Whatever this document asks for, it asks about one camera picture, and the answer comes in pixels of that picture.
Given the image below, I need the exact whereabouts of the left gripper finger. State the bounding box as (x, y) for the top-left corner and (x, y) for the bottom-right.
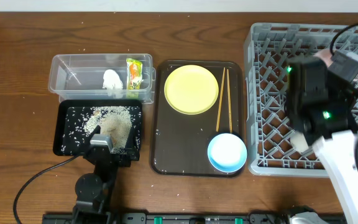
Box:
(88, 125), (101, 137)
(126, 127), (135, 154)

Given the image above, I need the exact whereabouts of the white napkin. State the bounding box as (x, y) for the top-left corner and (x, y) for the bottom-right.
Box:
(103, 69), (123, 90)

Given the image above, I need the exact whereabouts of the green orange snack wrapper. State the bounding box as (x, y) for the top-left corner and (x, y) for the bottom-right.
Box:
(126, 58), (143, 98)

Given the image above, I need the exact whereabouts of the yellow plate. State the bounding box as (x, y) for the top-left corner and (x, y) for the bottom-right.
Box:
(164, 65), (219, 115)

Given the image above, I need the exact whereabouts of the light blue bowl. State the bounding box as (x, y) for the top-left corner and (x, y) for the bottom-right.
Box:
(207, 133), (247, 173)

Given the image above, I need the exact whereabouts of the white cup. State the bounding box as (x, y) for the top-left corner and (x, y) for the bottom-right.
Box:
(290, 131), (309, 153)

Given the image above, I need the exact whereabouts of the pink white bowl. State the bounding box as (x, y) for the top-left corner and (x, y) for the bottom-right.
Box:
(313, 49), (333, 67)

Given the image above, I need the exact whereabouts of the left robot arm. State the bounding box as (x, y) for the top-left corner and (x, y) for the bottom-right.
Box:
(70, 126), (140, 223)

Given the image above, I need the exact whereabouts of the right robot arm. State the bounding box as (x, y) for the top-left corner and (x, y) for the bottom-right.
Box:
(285, 52), (358, 223)

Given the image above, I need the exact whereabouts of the grey dishwasher rack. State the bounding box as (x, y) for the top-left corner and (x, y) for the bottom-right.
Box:
(244, 23), (358, 178)

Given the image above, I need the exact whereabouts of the spilled rice pile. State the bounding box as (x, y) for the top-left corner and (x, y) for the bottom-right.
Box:
(61, 106), (142, 155)

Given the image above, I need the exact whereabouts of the black plastic tray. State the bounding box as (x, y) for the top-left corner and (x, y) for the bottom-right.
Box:
(53, 100), (142, 156)

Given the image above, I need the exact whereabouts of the brown serving tray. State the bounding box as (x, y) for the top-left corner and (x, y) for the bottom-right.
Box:
(150, 60), (244, 177)

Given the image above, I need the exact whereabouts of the clear plastic bin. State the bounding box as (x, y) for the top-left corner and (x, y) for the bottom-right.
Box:
(48, 54), (156, 104)

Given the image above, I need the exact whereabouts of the left wooden chopstick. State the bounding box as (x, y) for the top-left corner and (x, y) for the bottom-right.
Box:
(216, 67), (226, 132)

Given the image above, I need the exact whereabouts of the wooden chopstick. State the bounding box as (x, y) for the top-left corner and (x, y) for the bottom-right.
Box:
(226, 69), (232, 134)
(216, 67), (226, 132)

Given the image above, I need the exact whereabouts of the right wooden chopstick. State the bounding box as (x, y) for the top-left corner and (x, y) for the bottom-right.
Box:
(226, 69), (232, 134)

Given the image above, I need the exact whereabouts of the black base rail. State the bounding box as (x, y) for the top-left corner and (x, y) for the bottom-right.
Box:
(41, 212), (352, 224)

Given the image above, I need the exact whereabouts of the left black cable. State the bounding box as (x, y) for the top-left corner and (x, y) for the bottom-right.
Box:
(12, 152), (88, 224)

